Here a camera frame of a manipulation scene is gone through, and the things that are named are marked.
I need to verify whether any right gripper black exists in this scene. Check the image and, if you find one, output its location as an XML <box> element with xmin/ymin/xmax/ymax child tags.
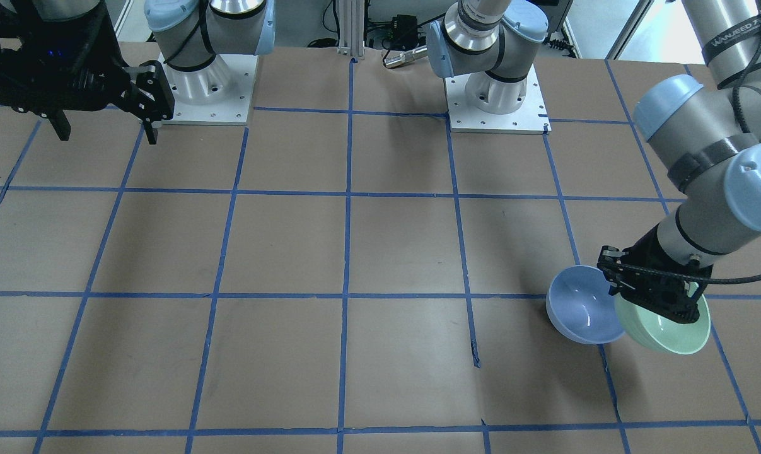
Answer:
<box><xmin>0</xmin><ymin>6</ymin><xmax>175</xmax><ymax>146</ymax></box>

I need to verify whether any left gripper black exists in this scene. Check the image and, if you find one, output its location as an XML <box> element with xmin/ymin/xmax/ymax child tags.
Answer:
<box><xmin>596</xmin><ymin>222</ymin><xmax>715</xmax><ymax>324</ymax></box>

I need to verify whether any green bowl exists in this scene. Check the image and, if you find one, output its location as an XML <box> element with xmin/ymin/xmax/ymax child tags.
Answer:
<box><xmin>614</xmin><ymin>295</ymin><xmax>712</xmax><ymax>354</ymax></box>

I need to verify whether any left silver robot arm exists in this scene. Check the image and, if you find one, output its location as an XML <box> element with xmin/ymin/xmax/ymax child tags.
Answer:
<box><xmin>426</xmin><ymin>1</ymin><xmax>761</xmax><ymax>324</ymax></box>

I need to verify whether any blue bowl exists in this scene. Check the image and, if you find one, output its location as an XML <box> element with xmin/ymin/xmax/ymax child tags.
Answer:
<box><xmin>545</xmin><ymin>265</ymin><xmax>625</xmax><ymax>345</ymax></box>

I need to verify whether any silver metal cylinder tool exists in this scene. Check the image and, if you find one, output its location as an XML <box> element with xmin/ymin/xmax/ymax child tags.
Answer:
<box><xmin>383</xmin><ymin>47</ymin><xmax>428</xmax><ymax>69</ymax></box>

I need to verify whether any black electronics box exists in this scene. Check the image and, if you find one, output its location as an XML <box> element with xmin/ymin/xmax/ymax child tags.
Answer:
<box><xmin>390</xmin><ymin>15</ymin><xmax>419</xmax><ymax>50</ymax></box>

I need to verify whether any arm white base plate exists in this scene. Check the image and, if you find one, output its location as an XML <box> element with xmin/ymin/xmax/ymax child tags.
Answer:
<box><xmin>444</xmin><ymin>66</ymin><xmax>552</xmax><ymax>134</ymax></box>
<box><xmin>163</xmin><ymin>54</ymin><xmax>260</xmax><ymax>125</ymax></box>

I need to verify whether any aluminium frame post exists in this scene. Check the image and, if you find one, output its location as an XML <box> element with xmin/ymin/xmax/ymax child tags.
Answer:
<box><xmin>334</xmin><ymin>0</ymin><xmax>368</xmax><ymax>61</ymax></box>

